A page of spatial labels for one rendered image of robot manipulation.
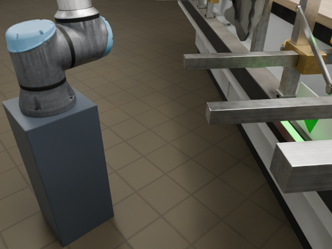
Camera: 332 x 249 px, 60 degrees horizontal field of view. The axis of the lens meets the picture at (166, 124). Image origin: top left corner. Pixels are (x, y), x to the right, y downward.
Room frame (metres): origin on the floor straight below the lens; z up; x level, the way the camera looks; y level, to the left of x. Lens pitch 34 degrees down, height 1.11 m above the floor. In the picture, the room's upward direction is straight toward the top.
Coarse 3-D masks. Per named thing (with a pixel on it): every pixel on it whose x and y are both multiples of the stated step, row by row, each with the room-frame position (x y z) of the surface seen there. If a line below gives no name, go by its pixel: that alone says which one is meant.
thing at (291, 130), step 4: (284, 124) 0.61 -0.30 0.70; (288, 124) 0.61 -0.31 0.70; (288, 128) 0.59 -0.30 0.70; (292, 128) 0.59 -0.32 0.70; (292, 132) 0.57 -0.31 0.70; (296, 132) 0.57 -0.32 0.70; (292, 136) 0.56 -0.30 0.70; (296, 136) 0.56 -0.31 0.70; (296, 140) 0.54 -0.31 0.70; (300, 140) 0.54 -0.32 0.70
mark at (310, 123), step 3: (306, 120) 0.58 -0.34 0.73; (309, 120) 0.57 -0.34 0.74; (312, 120) 0.56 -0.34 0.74; (315, 120) 0.55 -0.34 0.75; (306, 123) 0.58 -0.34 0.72; (309, 123) 0.57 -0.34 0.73; (312, 123) 0.56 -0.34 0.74; (315, 123) 0.55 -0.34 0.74; (306, 126) 0.58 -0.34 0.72; (309, 126) 0.57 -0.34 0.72; (312, 126) 0.56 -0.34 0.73; (309, 129) 0.56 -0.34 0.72; (309, 132) 0.56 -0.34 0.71
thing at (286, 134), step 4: (276, 124) 0.61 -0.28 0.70; (280, 124) 0.61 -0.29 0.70; (280, 128) 0.59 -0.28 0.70; (284, 128) 0.59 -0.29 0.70; (284, 132) 0.57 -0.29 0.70; (288, 132) 0.57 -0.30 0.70; (284, 136) 0.56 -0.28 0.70; (288, 136) 0.56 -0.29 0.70; (288, 140) 0.54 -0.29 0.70; (292, 140) 0.54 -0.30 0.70
